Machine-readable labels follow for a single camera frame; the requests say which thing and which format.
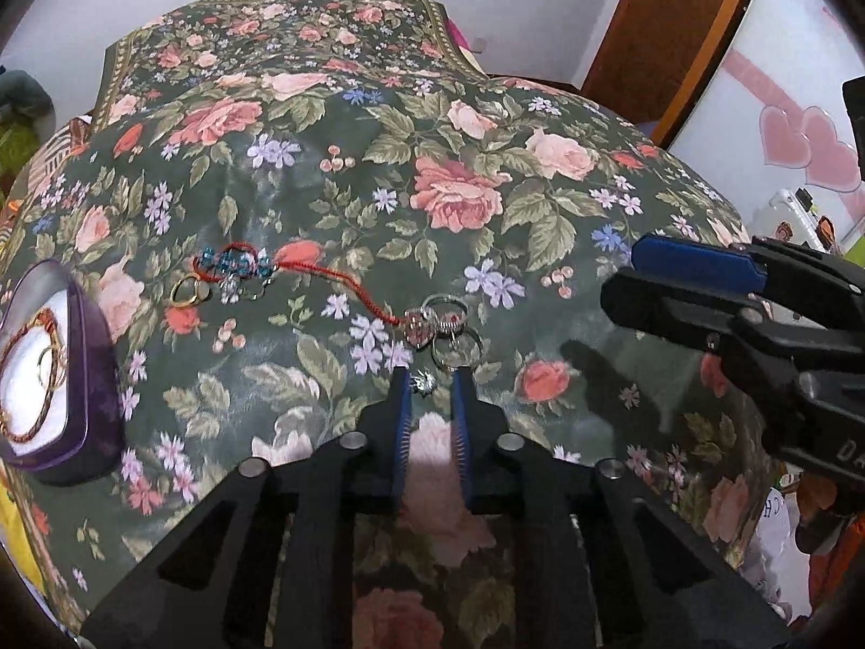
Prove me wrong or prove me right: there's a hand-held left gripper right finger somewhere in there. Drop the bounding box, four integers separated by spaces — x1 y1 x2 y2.
450 366 793 649

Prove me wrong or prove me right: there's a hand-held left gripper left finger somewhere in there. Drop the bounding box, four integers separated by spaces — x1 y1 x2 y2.
77 366 415 649

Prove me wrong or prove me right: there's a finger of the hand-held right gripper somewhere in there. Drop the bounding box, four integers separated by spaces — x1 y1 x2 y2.
630 233 865 315
600 266 865 434

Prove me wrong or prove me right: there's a purple heart-shaped jewelry box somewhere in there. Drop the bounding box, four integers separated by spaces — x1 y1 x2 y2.
0 258 124 486

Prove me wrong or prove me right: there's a white case with stickers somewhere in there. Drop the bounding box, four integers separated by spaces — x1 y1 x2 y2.
749 188 846 254

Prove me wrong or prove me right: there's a white wardrobe with pink hearts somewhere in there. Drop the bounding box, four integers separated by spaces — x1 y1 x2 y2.
668 0 865 237

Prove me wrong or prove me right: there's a brown wooden door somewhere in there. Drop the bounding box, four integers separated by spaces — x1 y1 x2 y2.
582 0 768 146

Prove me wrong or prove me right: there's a green floral blanket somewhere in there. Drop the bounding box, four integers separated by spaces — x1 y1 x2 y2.
0 0 778 649

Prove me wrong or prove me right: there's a pink cloth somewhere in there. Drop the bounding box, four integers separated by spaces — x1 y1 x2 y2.
447 17 477 65

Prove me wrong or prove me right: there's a yellow cloth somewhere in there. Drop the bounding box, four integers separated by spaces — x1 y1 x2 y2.
0 483 45 596

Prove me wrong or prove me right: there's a grey green plush toy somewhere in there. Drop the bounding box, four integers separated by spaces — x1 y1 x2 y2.
0 70 58 173

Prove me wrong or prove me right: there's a pink heart rhinestone keychain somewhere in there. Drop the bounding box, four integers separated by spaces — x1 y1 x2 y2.
404 293 485 370

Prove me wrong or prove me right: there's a red cord blue crystal bracelet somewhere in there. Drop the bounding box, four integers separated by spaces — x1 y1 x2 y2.
192 241 410 326

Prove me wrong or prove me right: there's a gold ring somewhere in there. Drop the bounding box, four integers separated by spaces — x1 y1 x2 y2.
169 274 212 309

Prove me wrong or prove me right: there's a red and gold cord bracelet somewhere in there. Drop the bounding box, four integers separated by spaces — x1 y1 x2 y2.
0 309 70 435

